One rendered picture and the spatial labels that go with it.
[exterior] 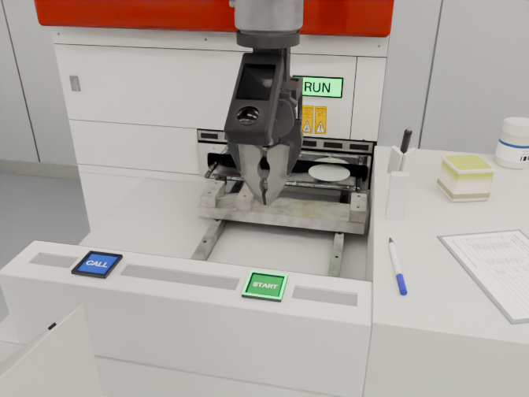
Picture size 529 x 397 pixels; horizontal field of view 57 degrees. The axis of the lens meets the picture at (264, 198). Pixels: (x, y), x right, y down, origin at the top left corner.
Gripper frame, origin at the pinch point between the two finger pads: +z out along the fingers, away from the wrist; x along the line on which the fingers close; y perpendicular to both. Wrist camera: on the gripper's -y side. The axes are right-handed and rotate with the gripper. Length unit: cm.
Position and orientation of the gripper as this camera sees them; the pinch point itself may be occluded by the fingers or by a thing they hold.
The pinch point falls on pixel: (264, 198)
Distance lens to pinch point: 61.3
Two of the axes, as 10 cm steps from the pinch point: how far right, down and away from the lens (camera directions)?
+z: 0.0, 8.8, 4.7
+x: -9.8, -0.9, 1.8
